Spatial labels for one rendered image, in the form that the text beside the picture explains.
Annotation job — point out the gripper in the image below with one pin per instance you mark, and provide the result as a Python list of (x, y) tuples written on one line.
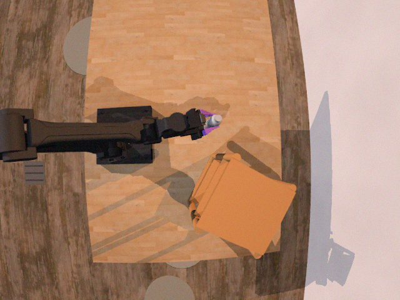
[(201, 131)]

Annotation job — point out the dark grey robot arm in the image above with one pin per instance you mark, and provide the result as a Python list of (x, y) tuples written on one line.
[(105, 139)]

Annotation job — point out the small orange wooden shelving unit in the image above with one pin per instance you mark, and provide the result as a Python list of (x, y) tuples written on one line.
[(239, 204)]

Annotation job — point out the grey bottle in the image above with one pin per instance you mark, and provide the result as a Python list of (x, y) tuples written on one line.
[(213, 121)]

